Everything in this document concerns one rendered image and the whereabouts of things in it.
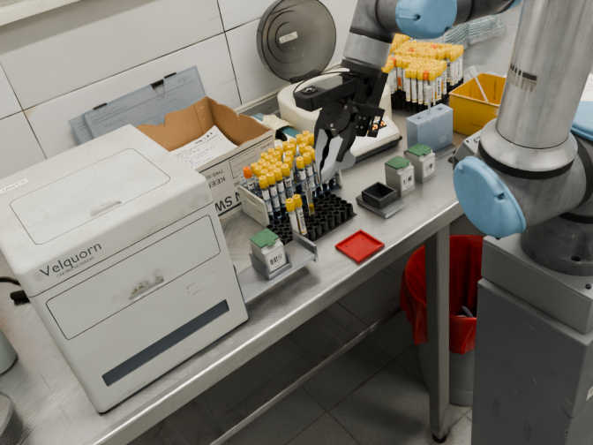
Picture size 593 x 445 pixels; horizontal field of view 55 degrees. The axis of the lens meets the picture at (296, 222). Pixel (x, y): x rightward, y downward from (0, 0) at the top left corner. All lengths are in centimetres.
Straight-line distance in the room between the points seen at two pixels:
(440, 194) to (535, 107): 56
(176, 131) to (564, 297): 95
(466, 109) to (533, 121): 70
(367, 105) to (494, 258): 33
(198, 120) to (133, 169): 59
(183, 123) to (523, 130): 93
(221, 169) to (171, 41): 40
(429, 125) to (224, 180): 46
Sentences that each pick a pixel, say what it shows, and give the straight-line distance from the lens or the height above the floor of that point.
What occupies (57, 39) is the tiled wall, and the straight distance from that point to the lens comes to 138.
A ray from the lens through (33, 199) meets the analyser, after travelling 92.
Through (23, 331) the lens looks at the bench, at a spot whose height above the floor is 87.
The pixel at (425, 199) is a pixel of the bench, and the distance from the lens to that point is 122.
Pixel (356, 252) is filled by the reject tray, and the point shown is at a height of 88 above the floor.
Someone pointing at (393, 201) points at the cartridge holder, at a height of 89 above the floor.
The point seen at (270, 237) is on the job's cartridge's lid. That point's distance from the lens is 99.
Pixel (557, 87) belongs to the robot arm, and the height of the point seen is 129.
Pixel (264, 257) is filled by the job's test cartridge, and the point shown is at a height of 96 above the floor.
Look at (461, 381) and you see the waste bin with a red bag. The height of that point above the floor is 14.
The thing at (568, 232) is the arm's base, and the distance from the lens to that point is 92.
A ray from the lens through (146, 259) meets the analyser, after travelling 84.
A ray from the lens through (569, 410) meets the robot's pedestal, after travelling 109.
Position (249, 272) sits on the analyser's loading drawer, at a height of 91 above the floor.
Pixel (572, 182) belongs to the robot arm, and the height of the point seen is 114.
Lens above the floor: 158
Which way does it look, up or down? 36 degrees down
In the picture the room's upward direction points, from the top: 11 degrees counter-clockwise
